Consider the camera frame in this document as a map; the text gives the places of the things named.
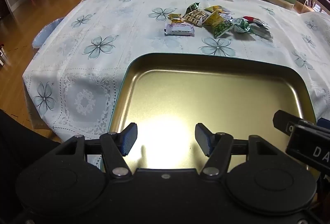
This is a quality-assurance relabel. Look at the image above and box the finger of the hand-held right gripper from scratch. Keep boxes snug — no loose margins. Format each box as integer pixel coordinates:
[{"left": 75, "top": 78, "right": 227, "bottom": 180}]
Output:
[{"left": 273, "top": 110, "right": 317, "bottom": 137}]

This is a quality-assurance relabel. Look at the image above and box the blue cushioned stool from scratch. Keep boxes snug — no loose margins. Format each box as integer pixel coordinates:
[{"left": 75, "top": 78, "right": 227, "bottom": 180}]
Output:
[{"left": 32, "top": 18, "right": 65, "bottom": 48}]

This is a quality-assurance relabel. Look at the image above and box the yellow green snack packet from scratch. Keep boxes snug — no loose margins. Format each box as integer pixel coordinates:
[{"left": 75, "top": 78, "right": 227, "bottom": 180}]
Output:
[{"left": 202, "top": 11, "right": 234, "bottom": 39}]

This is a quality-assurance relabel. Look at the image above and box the small gold candy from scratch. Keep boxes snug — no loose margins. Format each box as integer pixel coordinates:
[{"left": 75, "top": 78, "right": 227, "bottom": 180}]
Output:
[{"left": 167, "top": 14, "right": 182, "bottom": 24}]

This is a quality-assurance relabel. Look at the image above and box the green leaf print packet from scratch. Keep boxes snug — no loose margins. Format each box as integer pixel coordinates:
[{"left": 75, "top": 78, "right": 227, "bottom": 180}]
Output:
[{"left": 231, "top": 18, "right": 252, "bottom": 34}]

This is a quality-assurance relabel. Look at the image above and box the grey white snack packet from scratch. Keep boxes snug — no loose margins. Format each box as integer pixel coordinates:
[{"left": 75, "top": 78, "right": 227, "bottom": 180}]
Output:
[{"left": 251, "top": 24, "right": 272, "bottom": 39}]

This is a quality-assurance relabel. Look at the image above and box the gold metal tray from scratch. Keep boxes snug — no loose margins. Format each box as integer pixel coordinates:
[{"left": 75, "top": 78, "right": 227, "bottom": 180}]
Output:
[{"left": 108, "top": 53, "right": 317, "bottom": 173}]

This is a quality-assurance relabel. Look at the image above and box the red white snack packet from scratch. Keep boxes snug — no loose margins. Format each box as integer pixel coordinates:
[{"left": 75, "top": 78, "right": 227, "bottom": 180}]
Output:
[{"left": 242, "top": 16, "right": 267, "bottom": 27}]

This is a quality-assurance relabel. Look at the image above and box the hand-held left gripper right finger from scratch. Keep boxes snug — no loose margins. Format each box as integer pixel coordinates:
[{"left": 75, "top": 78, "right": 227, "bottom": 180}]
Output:
[{"left": 195, "top": 123, "right": 284, "bottom": 179}]

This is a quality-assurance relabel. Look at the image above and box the white floral tablecloth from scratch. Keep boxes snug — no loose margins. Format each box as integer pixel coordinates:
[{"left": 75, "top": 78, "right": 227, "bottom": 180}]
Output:
[{"left": 23, "top": 0, "right": 330, "bottom": 142}]

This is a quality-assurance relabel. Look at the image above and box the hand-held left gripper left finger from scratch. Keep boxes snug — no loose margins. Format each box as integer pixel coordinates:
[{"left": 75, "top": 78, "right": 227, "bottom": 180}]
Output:
[{"left": 55, "top": 123, "right": 138, "bottom": 178}]

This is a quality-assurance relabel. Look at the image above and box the brown spotted snack packet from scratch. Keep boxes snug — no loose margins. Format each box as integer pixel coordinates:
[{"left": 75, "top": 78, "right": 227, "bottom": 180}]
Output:
[{"left": 182, "top": 9, "right": 209, "bottom": 27}]

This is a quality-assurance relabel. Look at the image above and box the white bar snack packet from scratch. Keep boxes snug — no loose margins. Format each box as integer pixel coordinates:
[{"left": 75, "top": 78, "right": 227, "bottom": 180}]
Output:
[{"left": 164, "top": 20, "right": 196, "bottom": 37}]

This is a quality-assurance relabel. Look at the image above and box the small green candy packet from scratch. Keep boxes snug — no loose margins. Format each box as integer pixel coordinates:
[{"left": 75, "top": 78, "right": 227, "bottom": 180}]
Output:
[{"left": 184, "top": 2, "right": 200, "bottom": 14}]

